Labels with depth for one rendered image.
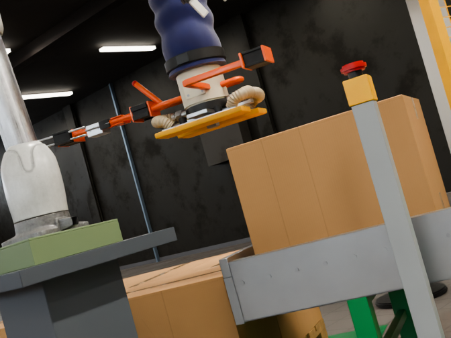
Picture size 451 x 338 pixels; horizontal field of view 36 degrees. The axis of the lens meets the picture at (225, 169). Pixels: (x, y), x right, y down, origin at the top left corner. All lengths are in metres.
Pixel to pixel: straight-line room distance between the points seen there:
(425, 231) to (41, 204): 1.06
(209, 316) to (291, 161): 0.60
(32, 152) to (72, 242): 0.28
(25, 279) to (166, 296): 0.87
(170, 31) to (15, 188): 0.88
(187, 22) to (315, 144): 0.66
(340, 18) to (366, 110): 9.68
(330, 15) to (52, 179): 9.87
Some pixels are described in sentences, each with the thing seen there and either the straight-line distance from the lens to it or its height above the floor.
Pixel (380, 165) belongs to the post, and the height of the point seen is 0.76.
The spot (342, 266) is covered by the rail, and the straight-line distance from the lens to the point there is 2.09.
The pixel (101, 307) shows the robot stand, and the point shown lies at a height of 0.59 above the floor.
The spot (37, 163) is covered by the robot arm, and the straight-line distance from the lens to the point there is 1.99.
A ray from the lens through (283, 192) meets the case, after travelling 2.27.
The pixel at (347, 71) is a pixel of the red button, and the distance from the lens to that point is 1.88.
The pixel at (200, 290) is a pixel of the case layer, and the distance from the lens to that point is 2.41.
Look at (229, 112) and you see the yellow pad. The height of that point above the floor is 1.07.
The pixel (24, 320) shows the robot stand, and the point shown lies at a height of 0.61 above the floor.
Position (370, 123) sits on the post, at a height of 0.87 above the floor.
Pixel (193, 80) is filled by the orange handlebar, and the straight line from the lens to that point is 2.29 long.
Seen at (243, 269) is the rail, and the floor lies 0.56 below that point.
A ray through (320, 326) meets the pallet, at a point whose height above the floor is 0.12.
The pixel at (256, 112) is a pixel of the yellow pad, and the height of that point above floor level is 1.06.
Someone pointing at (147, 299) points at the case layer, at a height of 0.52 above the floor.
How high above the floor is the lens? 0.77
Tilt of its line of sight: 3 degrees up
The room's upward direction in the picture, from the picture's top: 15 degrees counter-clockwise
